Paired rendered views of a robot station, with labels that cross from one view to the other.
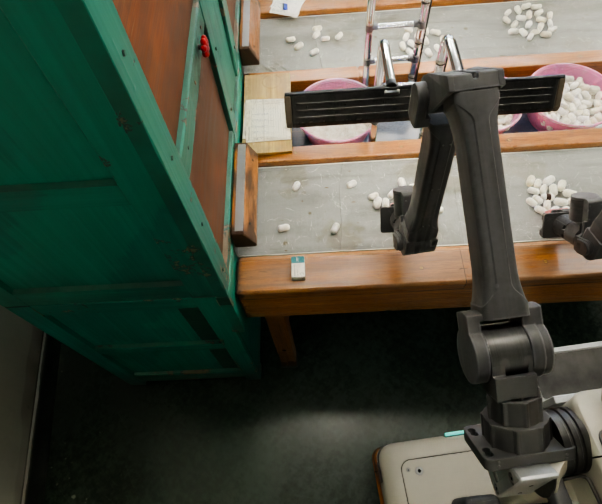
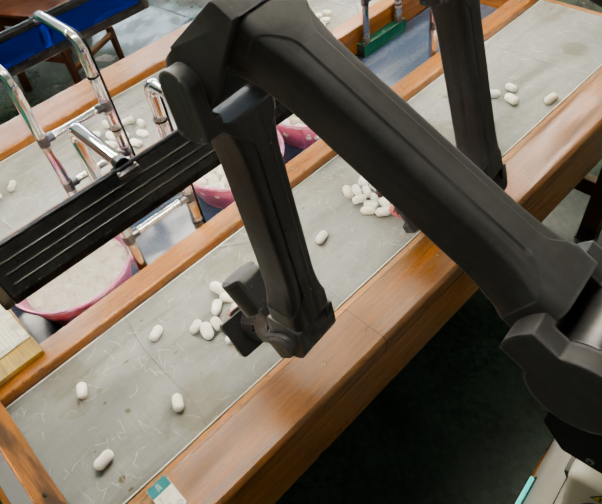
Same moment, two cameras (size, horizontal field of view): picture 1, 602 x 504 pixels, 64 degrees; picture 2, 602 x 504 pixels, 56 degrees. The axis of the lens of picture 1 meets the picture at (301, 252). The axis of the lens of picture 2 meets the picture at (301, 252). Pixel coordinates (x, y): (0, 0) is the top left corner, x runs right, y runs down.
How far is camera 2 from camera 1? 32 cm
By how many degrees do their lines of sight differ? 26
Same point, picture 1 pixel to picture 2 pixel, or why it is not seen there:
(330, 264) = (209, 454)
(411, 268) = (313, 374)
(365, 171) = (162, 306)
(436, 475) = not seen: outside the picture
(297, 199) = (96, 406)
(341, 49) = (26, 197)
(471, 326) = (551, 343)
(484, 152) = (349, 77)
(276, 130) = not seen: outside the picture
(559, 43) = not seen: hidden behind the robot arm
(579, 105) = not seen: hidden behind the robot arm
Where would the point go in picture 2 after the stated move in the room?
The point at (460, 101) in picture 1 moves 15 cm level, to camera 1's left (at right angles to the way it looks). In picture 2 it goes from (258, 27) to (84, 141)
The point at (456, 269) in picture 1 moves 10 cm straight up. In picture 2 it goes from (362, 334) to (360, 300)
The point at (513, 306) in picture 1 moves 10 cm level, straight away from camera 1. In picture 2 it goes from (572, 265) to (541, 169)
